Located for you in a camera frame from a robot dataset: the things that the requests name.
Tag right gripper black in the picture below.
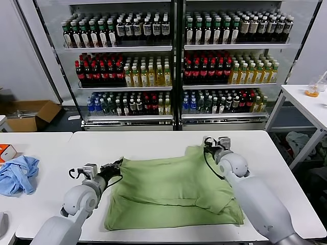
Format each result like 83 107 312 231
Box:
206 142 222 157

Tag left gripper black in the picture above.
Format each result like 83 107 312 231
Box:
100 159 126 178

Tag light green t-shirt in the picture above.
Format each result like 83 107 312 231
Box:
103 145 246 232

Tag grey garment pile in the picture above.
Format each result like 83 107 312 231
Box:
285 131 317 160

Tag open brown cardboard box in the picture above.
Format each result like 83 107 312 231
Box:
0 100 62 132

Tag crumpled light blue cloth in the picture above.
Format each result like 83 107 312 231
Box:
0 155 40 197

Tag beverage bottle shelf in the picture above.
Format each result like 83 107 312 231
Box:
175 0 323 132

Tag grey metal bars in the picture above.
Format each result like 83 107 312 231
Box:
15 108 38 118

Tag orange and white box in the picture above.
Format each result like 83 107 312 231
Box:
0 144 18 162

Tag glass flask with orange liquid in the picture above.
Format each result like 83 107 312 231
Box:
304 78 320 97

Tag glass door drinks cabinet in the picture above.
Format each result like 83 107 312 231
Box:
14 0 178 132

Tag green cap tea bottle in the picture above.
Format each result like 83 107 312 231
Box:
89 20 99 47
62 22 72 48
71 21 80 48
80 21 89 48
107 19 117 47
184 18 194 45
230 17 240 44
194 18 203 45
221 17 230 44
203 18 212 45
212 17 221 44
98 20 108 47

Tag small white stand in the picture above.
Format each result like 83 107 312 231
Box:
0 115 13 133

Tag beige label dark drink bottle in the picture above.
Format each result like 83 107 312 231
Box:
240 16 249 41
248 16 258 41

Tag clear glass beaker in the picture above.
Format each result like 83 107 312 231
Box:
318 70 327 92

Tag white cap dark drink bottle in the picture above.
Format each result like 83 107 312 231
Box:
124 17 133 40
257 16 266 41
152 16 161 40
284 15 293 41
133 17 143 40
116 19 125 40
266 16 275 41
275 16 285 41
161 15 170 40
143 17 152 40

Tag grey rounded object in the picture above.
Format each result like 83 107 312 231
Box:
0 211 10 238

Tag right wrist grey camera box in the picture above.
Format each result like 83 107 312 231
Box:
219 137 232 152

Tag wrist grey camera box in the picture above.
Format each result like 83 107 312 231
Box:
219 137 232 152
82 163 99 177

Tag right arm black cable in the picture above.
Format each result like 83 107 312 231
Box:
203 137 227 181

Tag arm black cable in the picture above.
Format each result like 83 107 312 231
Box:
68 167 124 188
203 137 227 181

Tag left wrist grey camera box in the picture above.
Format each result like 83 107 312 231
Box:
82 163 99 177

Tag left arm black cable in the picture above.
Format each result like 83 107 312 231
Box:
68 167 124 188

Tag white metal frame side table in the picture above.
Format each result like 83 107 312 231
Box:
264 84 327 173

